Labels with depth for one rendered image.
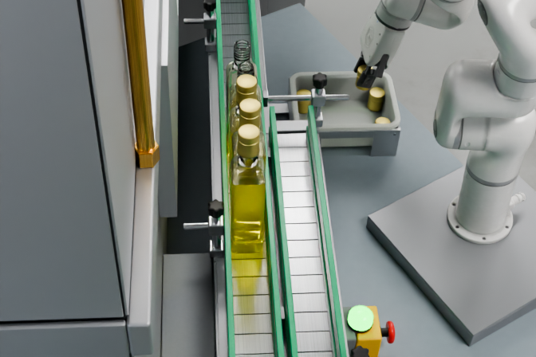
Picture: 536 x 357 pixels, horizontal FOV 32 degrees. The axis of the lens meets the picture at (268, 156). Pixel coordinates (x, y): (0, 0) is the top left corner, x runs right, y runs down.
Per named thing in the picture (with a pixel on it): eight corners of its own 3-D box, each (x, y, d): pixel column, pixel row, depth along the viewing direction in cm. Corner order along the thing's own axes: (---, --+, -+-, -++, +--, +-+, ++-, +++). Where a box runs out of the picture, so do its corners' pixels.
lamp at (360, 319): (345, 311, 163) (347, 302, 161) (371, 311, 164) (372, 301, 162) (348, 334, 160) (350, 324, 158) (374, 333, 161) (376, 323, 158)
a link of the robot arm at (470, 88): (555, 87, 143) (448, 82, 144) (523, 162, 164) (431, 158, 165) (550, 37, 148) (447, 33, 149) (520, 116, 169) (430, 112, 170)
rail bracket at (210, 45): (185, 43, 203) (183, -6, 193) (216, 43, 204) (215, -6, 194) (185, 56, 200) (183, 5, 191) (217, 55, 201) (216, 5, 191)
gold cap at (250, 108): (238, 116, 154) (238, 97, 151) (259, 116, 154) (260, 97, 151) (238, 132, 152) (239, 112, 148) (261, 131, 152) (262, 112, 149)
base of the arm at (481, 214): (496, 179, 189) (510, 127, 177) (537, 221, 182) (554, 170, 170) (434, 209, 184) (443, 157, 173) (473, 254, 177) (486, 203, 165)
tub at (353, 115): (286, 100, 209) (288, 71, 203) (385, 98, 211) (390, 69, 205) (293, 157, 198) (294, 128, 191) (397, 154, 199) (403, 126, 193)
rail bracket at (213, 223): (185, 245, 166) (183, 196, 156) (223, 244, 166) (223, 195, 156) (185, 263, 163) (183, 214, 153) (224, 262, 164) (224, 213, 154)
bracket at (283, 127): (269, 142, 192) (270, 118, 187) (314, 141, 193) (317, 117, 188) (269, 154, 190) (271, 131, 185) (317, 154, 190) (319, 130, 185)
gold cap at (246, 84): (234, 92, 158) (235, 73, 155) (256, 92, 158) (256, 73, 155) (236, 107, 155) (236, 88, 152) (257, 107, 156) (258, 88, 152)
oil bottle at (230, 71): (226, 137, 184) (225, 54, 168) (254, 136, 184) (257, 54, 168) (226, 158, 180) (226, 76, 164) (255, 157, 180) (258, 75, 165)
